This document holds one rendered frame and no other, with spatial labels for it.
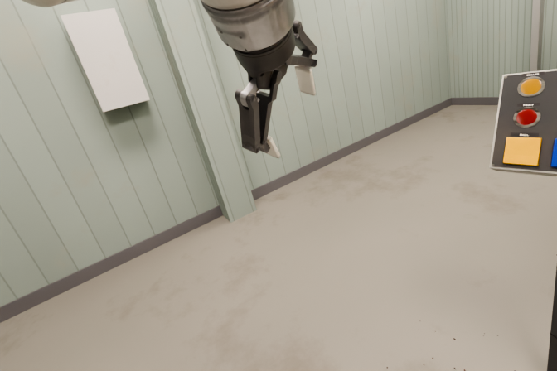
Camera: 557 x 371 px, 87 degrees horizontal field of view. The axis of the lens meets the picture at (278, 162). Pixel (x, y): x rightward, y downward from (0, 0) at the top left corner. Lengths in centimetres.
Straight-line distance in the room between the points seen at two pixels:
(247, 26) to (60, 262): 300
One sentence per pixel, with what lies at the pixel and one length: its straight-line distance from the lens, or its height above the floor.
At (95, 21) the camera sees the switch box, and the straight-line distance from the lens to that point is 273.
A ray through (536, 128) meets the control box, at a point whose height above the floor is 106.
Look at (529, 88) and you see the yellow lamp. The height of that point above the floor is 116.
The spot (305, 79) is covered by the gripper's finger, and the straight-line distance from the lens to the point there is 52.
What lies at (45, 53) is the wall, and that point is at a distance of 291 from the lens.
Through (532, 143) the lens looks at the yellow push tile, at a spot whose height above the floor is 103.
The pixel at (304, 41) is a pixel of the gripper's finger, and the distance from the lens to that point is 46.
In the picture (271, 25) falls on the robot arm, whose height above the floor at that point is 143.
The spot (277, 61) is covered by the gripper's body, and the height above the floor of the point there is 140.
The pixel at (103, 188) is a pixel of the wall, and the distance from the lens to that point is 296.
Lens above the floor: 140
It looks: 19 degrees down
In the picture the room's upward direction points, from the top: 14 degrees counter-clockwise
